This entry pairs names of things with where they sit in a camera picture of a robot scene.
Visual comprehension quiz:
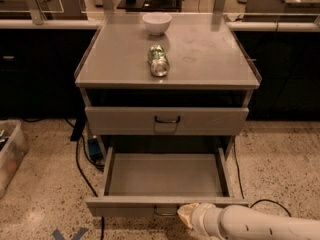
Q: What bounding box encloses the grey drawer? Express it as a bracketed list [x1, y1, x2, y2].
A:
[86, 148, 248, 217]
[85, 106, 249, 136]

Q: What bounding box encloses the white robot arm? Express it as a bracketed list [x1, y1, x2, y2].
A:
[177, 203, 320, 240]

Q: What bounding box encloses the grey drawer cabinet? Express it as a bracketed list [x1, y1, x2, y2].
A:
[76, 13, 261, 152]

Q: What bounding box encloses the blue power box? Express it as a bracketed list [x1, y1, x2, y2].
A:
[87, 138, 102, 161]

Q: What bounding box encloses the blue tape floor marker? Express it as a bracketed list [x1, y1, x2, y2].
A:
[51, 227, 90, 240]

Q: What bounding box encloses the green soda can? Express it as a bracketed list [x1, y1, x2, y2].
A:
[147, 45, 170, 77]

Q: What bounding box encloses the clear plastic storage bin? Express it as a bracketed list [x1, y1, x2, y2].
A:
[0, 120, 29, 198]

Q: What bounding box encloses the white ceramic bowl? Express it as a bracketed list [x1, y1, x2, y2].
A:
[142, 12, 172, 36]

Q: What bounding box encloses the black floor cable right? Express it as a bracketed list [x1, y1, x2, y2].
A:
[232, 140, 293, 218]

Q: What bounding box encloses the black floor cable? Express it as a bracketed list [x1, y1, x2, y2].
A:
[63, 118, 106, 240]
[232, 140, 293, 218]

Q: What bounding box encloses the black floor cable left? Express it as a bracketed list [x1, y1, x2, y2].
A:
[63, 118, 106, 240]

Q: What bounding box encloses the white counter rail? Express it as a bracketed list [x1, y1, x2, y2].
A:
[0, 19, 320, 33]

